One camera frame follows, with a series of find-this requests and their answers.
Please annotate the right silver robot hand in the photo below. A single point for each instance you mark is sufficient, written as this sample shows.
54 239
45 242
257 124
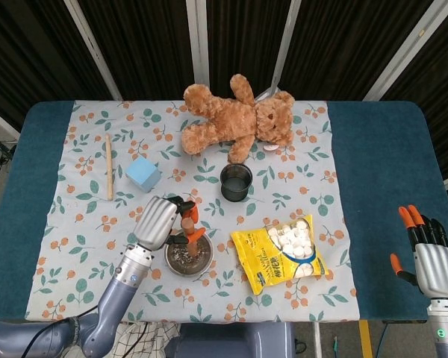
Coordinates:
438 268

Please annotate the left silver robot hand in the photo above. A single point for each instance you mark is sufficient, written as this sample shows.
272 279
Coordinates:
155 223

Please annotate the wooden rolling pin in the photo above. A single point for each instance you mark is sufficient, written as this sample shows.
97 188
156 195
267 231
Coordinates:
189 225

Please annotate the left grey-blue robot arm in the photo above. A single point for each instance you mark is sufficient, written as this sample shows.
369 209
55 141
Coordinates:
112 302

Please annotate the stainless steel bowl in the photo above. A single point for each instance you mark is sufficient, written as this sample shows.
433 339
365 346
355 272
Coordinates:
188 271

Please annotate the thin wooden stick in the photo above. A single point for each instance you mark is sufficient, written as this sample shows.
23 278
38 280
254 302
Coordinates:
108 168

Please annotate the light blue foam cube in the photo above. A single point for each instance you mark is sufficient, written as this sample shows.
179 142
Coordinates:
142 175

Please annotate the black mesh pen cup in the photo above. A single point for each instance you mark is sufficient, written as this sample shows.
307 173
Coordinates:
236 184

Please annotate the floral fruit print tablecloth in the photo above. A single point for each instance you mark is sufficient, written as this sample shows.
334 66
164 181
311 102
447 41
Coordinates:
216 298

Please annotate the yellow marshmallow bag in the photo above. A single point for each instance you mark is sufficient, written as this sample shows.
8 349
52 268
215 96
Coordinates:
261 257

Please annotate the teal felt table cover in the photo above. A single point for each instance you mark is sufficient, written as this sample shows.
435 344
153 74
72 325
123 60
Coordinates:
381 168

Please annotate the white checkered cloth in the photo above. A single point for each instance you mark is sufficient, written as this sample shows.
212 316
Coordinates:
149 341

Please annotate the brown teddy bear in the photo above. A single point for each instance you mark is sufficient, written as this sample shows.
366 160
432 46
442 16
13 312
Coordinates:
231 119

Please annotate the grey-blue robot torso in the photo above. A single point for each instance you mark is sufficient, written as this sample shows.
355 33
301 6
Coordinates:
239 341

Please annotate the dark pleated curtain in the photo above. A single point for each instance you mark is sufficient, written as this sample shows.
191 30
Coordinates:
149 44

